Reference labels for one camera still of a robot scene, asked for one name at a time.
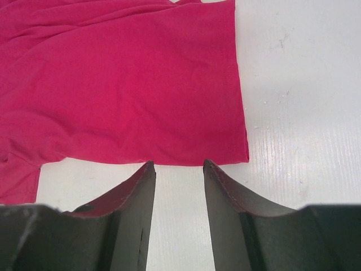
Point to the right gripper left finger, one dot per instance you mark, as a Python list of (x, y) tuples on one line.
[(110, 232)]

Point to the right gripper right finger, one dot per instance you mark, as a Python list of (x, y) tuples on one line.
[(250, 232)]

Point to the pink t shirt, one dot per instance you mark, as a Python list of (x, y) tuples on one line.
[(117, 82)]

